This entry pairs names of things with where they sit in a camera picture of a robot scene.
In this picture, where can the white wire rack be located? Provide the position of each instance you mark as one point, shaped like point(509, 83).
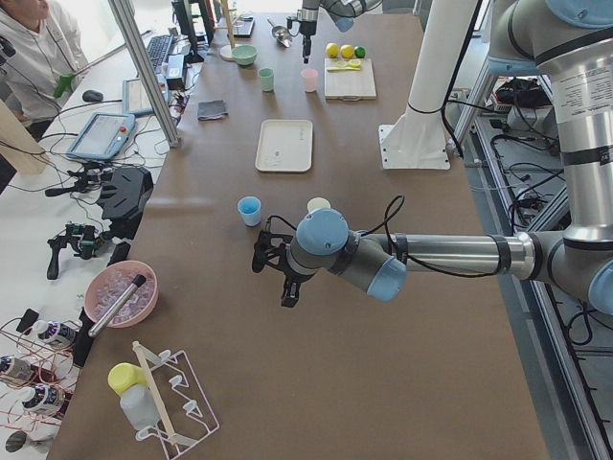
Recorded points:
point(187, 418)

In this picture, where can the wooden cutting board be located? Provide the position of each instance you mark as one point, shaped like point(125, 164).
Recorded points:
point(350, 86)

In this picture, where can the wooden cup stand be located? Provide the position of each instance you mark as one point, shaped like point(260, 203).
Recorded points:
point(231, 18)

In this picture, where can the yellow plastic knife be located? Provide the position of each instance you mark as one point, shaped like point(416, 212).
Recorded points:
point(342, 69)

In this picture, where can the green plastic cup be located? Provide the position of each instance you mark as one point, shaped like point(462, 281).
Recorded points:
point(266, 79)

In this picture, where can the green lime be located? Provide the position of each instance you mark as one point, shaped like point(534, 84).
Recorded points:
point(359, 52)

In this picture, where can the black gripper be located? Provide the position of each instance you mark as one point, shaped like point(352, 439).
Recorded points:
point(306, 27)
point(290, 276)

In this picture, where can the blue teach pendant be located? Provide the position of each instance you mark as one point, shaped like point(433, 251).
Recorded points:
point(135, 99)
point(104, 136)

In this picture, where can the person in white hoodie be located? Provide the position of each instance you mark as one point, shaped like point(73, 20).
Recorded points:
point(45, 37)

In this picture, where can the yellow capped bottle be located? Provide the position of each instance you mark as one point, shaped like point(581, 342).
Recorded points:
point(128, 381)

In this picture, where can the whole yellow lemon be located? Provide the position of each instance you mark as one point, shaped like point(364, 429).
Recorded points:
point(332, 50)
point(347, 51)

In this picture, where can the grey folded cloth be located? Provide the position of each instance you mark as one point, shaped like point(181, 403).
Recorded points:
point(211, 110)

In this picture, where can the pink plastic cup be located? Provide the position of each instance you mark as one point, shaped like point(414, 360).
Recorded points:
point(310, 78)

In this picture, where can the cream rabbit serving tray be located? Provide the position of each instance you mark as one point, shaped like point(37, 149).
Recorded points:
point(285, 146)

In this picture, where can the aluminium frame post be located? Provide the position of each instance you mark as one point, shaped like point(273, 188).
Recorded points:
point(124, 16)

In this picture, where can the cream white plastic cup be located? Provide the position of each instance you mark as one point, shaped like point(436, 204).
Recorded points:
point(317, 203)

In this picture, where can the green plastic bowl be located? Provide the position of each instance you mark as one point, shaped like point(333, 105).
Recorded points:
point(244, 55)

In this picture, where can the black monitor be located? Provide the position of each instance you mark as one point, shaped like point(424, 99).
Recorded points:
point(199, 43)

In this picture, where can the light blue plastic cup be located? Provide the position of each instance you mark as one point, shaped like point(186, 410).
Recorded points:
point(249, 208)

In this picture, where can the metal ice scoop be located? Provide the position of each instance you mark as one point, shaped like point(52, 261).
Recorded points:
point(280, 33)

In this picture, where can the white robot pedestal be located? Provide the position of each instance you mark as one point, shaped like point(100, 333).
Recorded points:
point(417, 139)

